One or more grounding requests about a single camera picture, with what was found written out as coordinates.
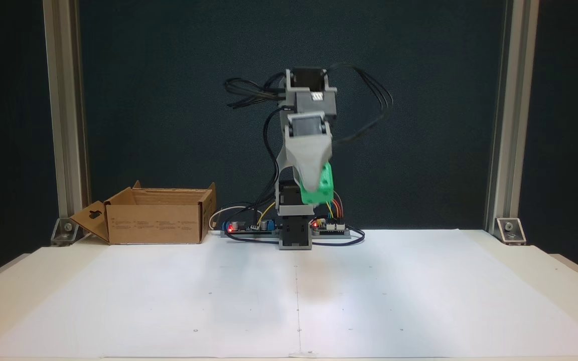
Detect circuit board with blue parts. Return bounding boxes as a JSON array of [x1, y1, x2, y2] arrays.
[[220, 217, 280, 237]]

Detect open cardboard box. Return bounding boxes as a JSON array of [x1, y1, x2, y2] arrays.
[[70, 180, 217, 245]]

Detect white cable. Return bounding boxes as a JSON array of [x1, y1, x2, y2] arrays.
[[209, 205, 250, 231]]

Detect circuit board with white connectors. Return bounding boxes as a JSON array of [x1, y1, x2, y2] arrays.
[[311, 218, 352, 238]]

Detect coloured jumper wires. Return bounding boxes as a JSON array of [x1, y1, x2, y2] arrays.
[[325, 190, 344, 221]]

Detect aluminium frame post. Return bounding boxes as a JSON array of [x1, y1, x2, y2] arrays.
[[42, 0, 92, 232], [485, 0, 540, 232]]

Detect metal corner bracket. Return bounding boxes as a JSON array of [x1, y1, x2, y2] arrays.
[[496, 218, 527, 245], [50, 217, 80, 246]]

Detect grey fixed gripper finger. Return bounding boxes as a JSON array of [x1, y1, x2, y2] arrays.
[[284, 145, 333, 195]]

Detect green dice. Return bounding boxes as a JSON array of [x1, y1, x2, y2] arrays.
[[301, 162, 334, 206]]

